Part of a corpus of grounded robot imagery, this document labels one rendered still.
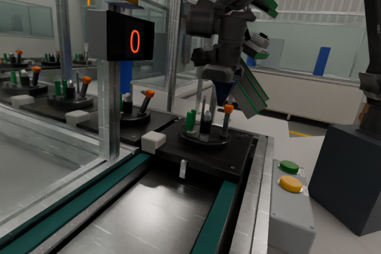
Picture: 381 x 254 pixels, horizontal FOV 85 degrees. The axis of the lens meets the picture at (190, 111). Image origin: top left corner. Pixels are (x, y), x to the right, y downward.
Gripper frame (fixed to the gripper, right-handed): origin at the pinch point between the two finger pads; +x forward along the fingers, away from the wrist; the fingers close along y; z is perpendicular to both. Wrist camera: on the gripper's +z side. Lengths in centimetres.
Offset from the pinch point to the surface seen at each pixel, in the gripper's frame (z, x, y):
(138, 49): 12.1, -8.5, 18.0
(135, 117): 23.6, 11.6, 2.3
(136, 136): 17.9, 13.4, 9.4
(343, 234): -31.8, 24.5, 3.9
